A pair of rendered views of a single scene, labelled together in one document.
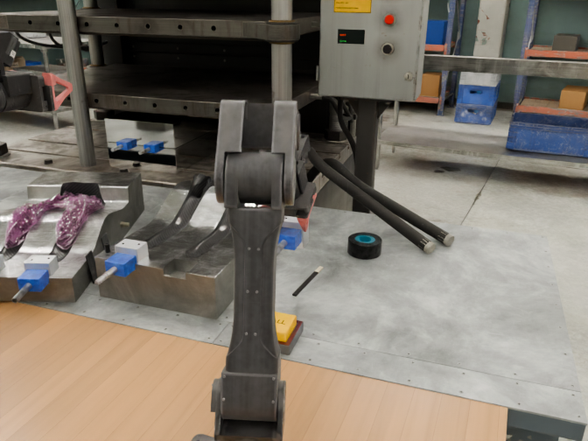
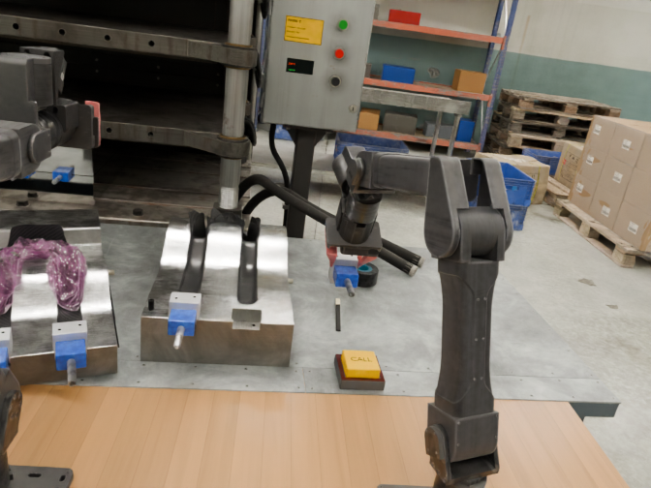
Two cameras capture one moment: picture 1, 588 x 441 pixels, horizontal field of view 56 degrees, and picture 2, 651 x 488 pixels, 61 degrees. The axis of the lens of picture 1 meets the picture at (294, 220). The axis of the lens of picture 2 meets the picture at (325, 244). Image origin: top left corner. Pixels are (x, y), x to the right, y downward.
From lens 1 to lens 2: 0.53 m
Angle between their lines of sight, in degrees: 26
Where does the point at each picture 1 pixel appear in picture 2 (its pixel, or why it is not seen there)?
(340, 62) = (288, 90)
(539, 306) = (523, 314)
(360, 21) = (310, 52)
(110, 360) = (218, 431)
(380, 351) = not seen: hidden behind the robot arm
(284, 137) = (499, 194)
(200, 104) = (129, 127)
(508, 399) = (564, 394)
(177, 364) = (291, 420)
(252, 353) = (479, 396)
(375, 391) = not seen: hidden behind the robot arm
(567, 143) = not seen: hidden behind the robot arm
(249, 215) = (478, 268)
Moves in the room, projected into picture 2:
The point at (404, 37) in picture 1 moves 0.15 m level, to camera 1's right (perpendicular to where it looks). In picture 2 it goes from (351, 72) to (393, 76)
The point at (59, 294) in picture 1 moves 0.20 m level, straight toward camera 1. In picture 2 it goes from (98, 366) to (174, 429)
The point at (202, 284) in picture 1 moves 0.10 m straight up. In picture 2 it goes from (278, 333) to (284, 282)
